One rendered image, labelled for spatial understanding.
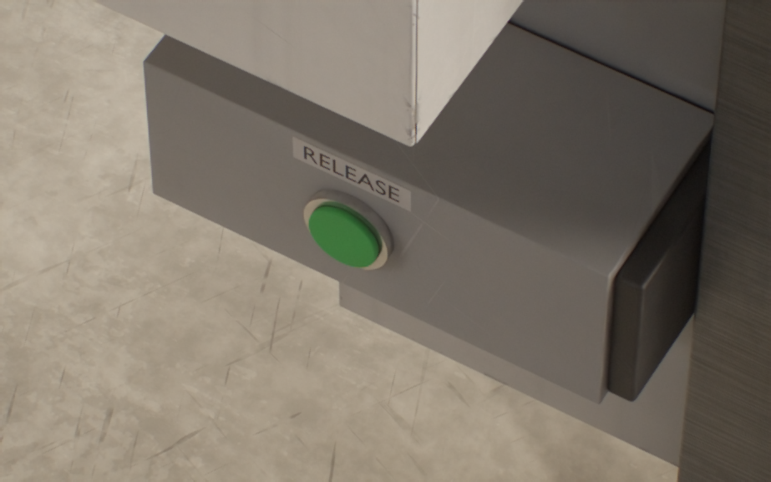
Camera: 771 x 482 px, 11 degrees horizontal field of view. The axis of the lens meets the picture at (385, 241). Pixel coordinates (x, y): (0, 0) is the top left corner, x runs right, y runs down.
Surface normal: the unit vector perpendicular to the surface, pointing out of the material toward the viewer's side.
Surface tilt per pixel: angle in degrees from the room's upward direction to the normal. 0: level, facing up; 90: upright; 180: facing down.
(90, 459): 0
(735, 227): 90
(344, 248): 90
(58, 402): 0
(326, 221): 90
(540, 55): 0
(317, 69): 90
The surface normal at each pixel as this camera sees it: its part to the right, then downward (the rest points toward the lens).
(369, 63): -0.51, 0.69
